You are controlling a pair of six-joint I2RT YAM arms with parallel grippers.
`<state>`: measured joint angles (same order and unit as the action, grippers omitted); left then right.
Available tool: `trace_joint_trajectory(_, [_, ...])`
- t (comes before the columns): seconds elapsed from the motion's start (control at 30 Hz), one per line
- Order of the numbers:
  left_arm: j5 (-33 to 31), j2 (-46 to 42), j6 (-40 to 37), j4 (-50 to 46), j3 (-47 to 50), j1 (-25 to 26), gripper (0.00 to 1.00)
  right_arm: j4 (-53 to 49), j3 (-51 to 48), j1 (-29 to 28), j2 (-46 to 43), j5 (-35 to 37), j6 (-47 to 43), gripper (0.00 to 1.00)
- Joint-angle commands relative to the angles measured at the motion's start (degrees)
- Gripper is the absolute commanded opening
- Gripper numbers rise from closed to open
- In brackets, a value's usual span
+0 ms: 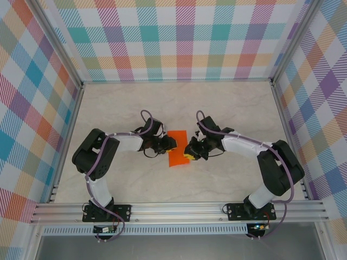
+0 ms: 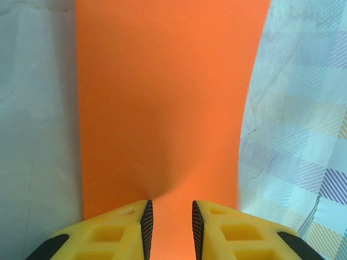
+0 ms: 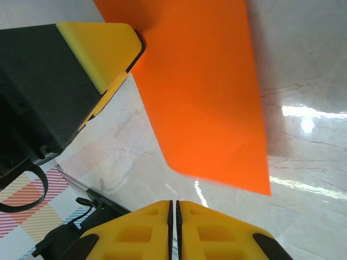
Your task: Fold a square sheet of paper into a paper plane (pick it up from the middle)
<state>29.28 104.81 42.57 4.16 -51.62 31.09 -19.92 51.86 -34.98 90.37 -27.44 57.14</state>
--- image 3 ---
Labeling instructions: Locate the thin black left gripper cable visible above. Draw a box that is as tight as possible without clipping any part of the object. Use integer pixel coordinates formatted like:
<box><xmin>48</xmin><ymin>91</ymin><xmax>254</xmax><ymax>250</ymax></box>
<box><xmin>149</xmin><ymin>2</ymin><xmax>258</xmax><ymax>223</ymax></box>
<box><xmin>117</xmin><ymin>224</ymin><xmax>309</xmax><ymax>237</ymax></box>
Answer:
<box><xmin>0</xmin><ymin>164</ymin><xmax>49</xmax><ymax>213</ymax></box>

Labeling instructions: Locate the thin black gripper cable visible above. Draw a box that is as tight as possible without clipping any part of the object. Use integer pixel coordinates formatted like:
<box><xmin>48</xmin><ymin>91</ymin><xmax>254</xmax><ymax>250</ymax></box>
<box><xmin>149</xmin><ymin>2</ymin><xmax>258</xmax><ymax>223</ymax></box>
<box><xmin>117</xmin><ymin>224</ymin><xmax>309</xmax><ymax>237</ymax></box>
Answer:
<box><xmin>0</xmin><ymin>164</ymin><xmax>49</xmax><ymax>213</ymax></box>
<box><xmin>63</xmin><ymin>197</ymin><xmax>94</xmax><ymax>227</ymax></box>

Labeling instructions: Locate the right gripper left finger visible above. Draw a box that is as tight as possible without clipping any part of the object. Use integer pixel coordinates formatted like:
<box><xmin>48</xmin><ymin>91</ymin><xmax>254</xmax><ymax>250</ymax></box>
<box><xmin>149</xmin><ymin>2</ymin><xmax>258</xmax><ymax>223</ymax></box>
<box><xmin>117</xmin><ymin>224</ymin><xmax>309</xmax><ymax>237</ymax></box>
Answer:
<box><xmin>58</xmin><ymin>199</ymin><xmax>174</xmax><ymax>260</ymax></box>

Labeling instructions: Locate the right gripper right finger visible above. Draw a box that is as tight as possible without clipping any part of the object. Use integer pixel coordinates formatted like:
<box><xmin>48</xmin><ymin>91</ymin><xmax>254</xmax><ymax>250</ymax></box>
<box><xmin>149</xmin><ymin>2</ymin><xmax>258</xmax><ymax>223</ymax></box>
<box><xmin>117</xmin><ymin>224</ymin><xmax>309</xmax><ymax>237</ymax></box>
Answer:
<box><xmin>175</xmin><ymin>199</ymin><xmax>294</xmax><ymax>260</ymax></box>

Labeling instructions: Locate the thin black right gripper cable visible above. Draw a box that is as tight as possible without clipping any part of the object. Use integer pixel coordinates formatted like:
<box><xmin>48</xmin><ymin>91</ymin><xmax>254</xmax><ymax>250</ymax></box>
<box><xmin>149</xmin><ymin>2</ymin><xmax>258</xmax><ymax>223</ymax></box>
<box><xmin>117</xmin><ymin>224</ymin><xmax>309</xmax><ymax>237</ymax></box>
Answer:
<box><xmin>63</xmin><ymin>197</ymin><xmax>94</xmax><ymax>227</ymax></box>

